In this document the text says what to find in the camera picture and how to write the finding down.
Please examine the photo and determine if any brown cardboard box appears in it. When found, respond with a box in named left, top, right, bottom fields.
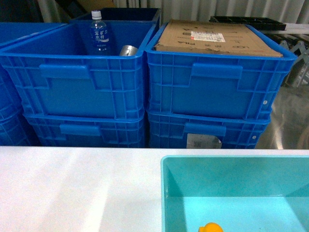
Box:
left=154, top=20, right=283, bottom=58

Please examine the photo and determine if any lower right blue crate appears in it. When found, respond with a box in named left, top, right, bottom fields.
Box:
left=147, top=110, right=270, bottom=149

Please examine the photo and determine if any blue crate with cardboard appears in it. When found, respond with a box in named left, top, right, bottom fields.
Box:
left=146, top=27, right=297, bottom=120

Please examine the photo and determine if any silver metal can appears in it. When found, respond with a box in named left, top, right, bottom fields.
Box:
left=119, top=45, right=138, bottom=57

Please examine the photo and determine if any clear water bottle blue label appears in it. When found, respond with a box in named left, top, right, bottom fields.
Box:
left=90, top=10, right=111, bottom=56

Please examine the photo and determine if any blue crate with bottle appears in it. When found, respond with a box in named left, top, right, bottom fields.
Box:
left=0, top=21, right=156, bottom=119

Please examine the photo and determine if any dark blue rear crate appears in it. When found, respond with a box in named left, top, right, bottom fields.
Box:
left=71, top=7, right=162, bottom=25

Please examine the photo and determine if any teal plastic bin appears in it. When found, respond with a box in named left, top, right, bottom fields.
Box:
left=161, top=155, right=309, bottom=232

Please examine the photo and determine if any orange toy piece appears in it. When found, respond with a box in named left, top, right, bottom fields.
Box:
left=198, top=222, right=224, bottom=232

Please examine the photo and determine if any far left lower blue crate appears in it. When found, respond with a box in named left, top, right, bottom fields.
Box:
left=0, top=110, right=40, bottom=146

